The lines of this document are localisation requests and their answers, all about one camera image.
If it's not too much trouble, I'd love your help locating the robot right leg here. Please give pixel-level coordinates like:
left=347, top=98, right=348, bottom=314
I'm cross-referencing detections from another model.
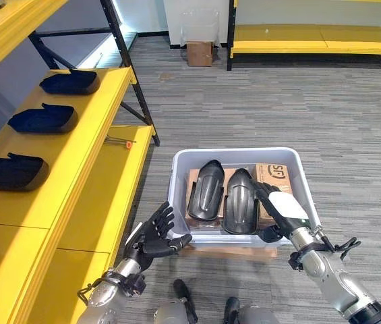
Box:
left=223, top=296, right=281, bottom=324

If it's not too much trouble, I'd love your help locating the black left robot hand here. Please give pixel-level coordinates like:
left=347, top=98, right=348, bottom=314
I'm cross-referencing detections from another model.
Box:
left=123, top=200, right=194, bottom=272

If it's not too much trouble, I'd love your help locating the black sole-shaped part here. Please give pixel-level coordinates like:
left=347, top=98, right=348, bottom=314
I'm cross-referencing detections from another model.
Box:
left=38, top=68, right=101, bottom=96
left=222, top=167, right=260, bottom=236
left=186, top=159, right=225, bottom=221
left=7, top=103, right=79, bottom=135
left=0, top=152, right=50, bottom=192

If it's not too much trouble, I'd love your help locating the brown printed cardboard box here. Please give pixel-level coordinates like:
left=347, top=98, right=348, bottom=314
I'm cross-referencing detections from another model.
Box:
left=250, top=162, right=294, bottom=196

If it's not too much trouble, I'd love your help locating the white plastic box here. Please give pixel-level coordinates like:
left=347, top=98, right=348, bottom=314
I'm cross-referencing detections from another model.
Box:
left=167, top=147, right=322, bottom=249

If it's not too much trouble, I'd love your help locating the robot left leg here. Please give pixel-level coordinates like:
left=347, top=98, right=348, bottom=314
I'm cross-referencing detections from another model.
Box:
left=152, top=278, right=200, bottom=324

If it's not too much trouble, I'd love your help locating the metal tool orange handle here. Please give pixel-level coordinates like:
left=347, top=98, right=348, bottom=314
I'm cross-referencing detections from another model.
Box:
left=104, top=136, right=138, bottom=149

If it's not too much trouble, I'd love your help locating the small brown cardboard box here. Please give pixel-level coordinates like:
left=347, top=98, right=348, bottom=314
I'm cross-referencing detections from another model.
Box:
left=186, top=40, right=214, bottom=68

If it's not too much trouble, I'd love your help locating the yellow shelf rack black frame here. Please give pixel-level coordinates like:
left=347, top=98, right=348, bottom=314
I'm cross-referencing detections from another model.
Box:
left=0, top=0, right=161, bottom=324

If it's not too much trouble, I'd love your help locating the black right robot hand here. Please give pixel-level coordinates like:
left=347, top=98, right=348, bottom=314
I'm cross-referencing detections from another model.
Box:
left=249, top=178, right=312, bottom=244

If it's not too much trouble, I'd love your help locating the robot leg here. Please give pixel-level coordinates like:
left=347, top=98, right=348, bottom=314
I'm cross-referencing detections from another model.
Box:
left=223, top=296, right=281, bottom=324
left=152, top=278, right=200, bottom=324

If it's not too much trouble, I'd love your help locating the flat brown cardboard box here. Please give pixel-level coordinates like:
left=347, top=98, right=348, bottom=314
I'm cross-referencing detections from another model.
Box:
left=185, top=168, right=279, bottom=232

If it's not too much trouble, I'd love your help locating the yellow low shelf rack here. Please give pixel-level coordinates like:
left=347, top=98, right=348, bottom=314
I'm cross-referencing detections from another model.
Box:
left=226, top=0, right=381, bottom=72

